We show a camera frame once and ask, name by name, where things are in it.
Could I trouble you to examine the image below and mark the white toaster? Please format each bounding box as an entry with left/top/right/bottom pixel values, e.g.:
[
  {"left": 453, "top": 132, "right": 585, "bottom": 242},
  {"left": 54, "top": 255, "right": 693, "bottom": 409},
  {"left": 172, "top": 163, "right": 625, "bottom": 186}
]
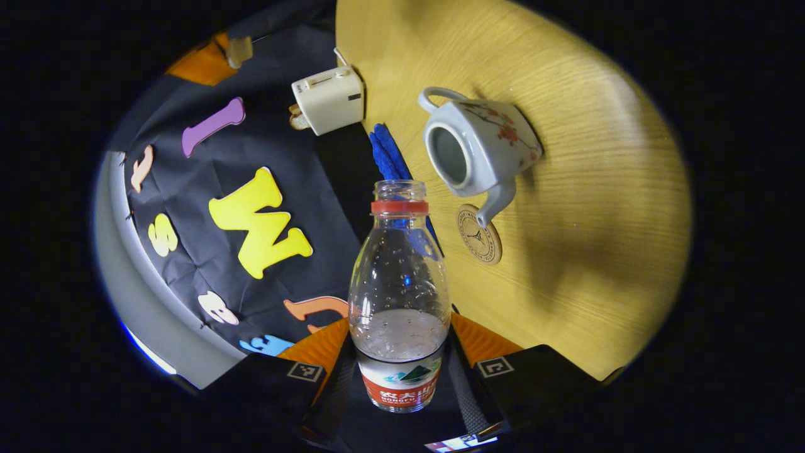
[{"left": 291, "top": 65, "right": 366, "bottom": 137}]

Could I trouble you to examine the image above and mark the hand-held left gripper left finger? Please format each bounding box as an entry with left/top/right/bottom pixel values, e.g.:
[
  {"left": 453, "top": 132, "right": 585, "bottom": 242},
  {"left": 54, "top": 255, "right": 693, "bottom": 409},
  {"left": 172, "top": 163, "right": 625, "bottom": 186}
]
[{"left": 189, "top": 318, "right": 359, "bottom": 450}]

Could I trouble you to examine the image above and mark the round cork coaster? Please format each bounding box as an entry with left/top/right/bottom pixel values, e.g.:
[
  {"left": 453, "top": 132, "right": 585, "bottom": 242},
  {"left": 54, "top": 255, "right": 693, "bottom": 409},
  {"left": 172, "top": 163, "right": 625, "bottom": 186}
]
[{"left": 457, "top": 203, "right": 503, "bottom": 266}]

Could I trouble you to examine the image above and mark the folded blue towel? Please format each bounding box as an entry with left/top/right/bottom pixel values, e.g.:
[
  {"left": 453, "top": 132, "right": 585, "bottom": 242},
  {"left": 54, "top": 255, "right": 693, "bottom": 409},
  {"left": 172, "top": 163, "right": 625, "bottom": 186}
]
[{"left": 369, "top": 123, "right": 445, "bottom": 257}]

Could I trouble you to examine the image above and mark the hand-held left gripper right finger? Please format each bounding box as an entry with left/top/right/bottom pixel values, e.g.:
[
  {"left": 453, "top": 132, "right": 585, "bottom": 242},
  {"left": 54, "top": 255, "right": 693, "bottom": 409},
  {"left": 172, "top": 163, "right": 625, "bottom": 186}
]
[{"left": 448, "top": 313, "right": 604, "bottom": 441}]

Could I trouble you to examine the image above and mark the black backdrop cloth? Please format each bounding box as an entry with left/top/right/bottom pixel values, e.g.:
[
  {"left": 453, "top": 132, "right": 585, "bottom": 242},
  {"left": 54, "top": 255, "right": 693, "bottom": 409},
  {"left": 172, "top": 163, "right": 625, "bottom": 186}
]
[{"left": 104, "top": 0, "right": 384, "bottom": 384}]

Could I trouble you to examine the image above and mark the clear plastic water bottle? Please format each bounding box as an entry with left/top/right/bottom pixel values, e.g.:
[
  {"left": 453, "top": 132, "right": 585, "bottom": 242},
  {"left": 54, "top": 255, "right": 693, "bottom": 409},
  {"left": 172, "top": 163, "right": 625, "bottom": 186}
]
[{"left": 348, "top": 180, "right": 452, "bottom": 414}]

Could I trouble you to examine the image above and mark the white floral teacup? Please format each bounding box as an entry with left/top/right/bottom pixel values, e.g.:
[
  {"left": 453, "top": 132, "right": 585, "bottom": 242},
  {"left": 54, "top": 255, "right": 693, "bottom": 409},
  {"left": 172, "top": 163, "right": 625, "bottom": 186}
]
[{"left": 418, "top": 87, "right": 543, "bottom": 228}]

